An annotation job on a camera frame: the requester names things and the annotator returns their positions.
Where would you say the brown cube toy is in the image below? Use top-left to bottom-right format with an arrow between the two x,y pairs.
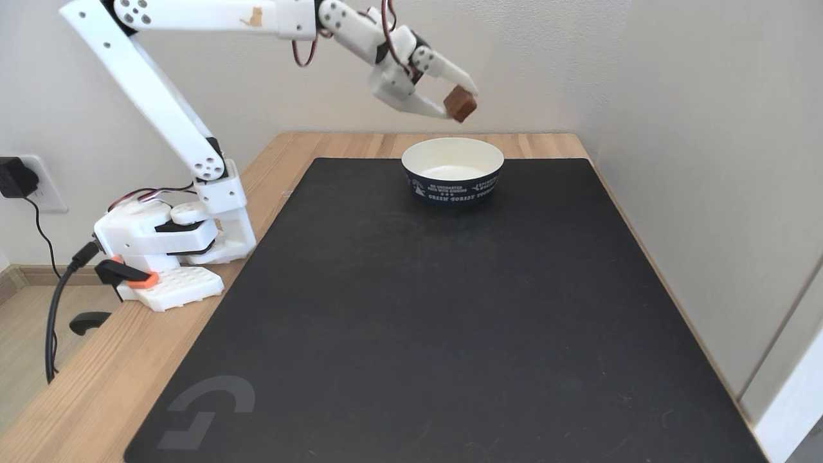
443,85 -> 479,124

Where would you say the white and navy paper bowl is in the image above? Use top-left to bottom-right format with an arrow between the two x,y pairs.
401,137 -> 505,207

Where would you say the black desk mat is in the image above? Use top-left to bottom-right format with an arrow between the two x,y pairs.
123,158 -> 770,463

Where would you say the black and orange table clamp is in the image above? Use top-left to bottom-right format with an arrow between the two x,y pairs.
69,257 -> 160,337

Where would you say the black power adapter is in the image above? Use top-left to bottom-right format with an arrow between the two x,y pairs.
0,156 -> 39,199

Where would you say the red white black servo cable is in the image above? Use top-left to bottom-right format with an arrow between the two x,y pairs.
379,0 -> 420,80

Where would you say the white wall outlet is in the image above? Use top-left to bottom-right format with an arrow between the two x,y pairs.
17,154 -> 69,213

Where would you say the thin black adapter cable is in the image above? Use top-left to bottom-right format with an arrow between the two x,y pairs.
24,195 -> 62,278

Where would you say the thick black cable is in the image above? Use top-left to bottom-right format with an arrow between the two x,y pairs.
44,241 -> 101,385

